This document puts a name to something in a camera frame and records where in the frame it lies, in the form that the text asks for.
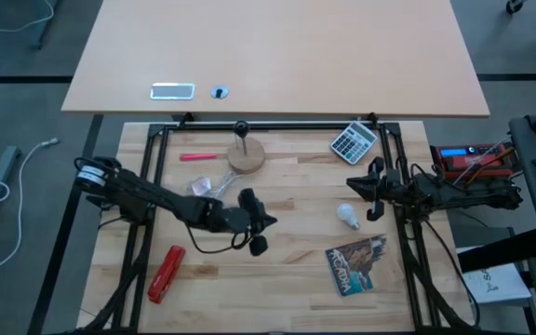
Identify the pink marker pen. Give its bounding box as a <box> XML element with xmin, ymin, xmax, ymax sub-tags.
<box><xmin>179</xmin><ymin>153</ymin><xmax>219</xmax><ymax>162</ymax></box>

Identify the red stapler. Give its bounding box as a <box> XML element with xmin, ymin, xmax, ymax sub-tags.
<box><xmin>147</xmin><ymin>245</ymin><xmax>187</xmax><ymax>305</ymax></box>

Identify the grey desk calculator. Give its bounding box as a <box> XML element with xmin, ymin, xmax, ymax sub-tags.
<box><xmin>329</xmin><ymin>120</ymin><xmax>380</xmax><ymax>166</ymax></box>

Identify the wooden base lamp with socket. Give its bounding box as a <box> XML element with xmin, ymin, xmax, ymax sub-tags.
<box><xmin>226</xmin><ymin>119</ymin><xmax>267</xmax><ymax>176</ymax></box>

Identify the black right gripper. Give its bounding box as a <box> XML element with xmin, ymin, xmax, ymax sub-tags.
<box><xmin>346</xmin><ymin>156</ymin><xmax>412</xmax><ymax>222</ymax></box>

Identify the Arcadia picture book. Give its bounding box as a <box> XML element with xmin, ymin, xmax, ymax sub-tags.
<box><xmin>324</xmin><ymin>234</ymin><xmax>389</xmax><ymax>298</ymax></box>

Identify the black chair wheel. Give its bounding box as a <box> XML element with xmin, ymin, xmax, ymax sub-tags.
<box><xmin>504</xmin><ymin>0</ymin><xmax>528</xmax><ymax>15</ymax></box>

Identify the white printed paper sheet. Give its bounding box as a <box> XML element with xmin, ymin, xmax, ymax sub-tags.
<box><xmin>456</xmin><ymin>246</ymin><xmax>533</xmax><ymax>306</ymax></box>

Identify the silver desk cable hatch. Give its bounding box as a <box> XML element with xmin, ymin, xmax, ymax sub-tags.
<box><xmin>150</xmin><ymin>82</ymin><xmax>196</xmax><ymax>101</ymax></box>

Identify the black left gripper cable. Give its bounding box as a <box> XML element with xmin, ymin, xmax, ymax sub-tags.
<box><xmin>183</xmin><ymin>221</ymin><xmax>253</xmax><ymax>256</ymax></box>

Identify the red power supply unit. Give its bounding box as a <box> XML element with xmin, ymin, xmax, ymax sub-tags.
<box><xmin>429</xmin><ymin>142</ymin><xmax>518</xmax><ymax>181</ymax></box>

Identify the white lightbulb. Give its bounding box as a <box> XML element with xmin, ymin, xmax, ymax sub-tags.
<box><xmin>336</xmin><ymin>202</ymin><xmax>362</xmax><ymax>232</ymax></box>

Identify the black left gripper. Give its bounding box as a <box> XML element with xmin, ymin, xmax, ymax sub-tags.
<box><xmin>214</xmin><ymin>188</ymin><xmax>277</xmax><ymax>256</ymax></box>

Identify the white floor cable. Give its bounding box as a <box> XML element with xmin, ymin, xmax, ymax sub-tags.
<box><xmin>0</xmin><ymin>0</ymin><xmax>55</xmax><ymax>34</ymax></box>
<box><xmin>0</xmin><ymin>137</ymin><xmax>60</xmax><ymax>283</ymax></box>

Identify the clear plastic wrapper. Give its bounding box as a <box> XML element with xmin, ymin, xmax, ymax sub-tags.
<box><xmin>186</xmin><ymin>169</ymin><xmax>244</xmax><ymax>199</ymax></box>

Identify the light wooden desk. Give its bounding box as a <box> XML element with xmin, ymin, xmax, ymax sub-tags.
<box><xmin>60</xmin><ymin>0</ymin><xmax>491</xmax><ymax>118</ymax></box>

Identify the black aluminium rig frame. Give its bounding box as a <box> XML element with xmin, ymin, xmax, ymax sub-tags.
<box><xmin>109</xmin><ymin>113</ymin><xmax>478</xmax><ymax>335</ymax></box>

